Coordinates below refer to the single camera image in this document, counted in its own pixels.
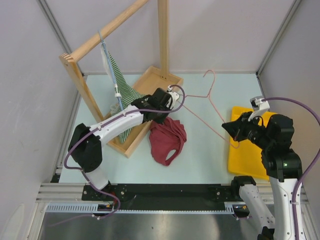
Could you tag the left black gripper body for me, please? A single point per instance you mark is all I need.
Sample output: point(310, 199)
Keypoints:
point(160, 117)

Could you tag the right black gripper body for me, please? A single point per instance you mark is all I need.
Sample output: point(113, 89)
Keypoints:
point(252, 131)

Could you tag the red tank top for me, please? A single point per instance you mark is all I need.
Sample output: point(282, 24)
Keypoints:
point(167, 140)

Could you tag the pink wire hanger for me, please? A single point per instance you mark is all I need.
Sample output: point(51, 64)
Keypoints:
point(204, 109)

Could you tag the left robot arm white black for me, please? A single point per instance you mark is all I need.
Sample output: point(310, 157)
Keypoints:
point(86, 145)

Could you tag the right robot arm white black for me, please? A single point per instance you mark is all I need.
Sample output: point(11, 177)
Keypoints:
point(284, 169)

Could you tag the blue hanger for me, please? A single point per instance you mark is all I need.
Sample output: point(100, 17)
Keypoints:
point(109, 69)

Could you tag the yellow plastic tray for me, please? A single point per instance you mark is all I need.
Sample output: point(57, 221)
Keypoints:
point(244, 159)

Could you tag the green striped garment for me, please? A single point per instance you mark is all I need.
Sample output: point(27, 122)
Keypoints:
point(128, 93)

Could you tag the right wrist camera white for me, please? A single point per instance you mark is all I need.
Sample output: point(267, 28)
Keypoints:
point(259, 106)

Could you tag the white cable duct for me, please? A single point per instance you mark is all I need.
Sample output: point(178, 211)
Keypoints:
point(103, 209)

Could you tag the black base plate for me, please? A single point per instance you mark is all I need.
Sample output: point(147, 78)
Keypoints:
point(173, 197)

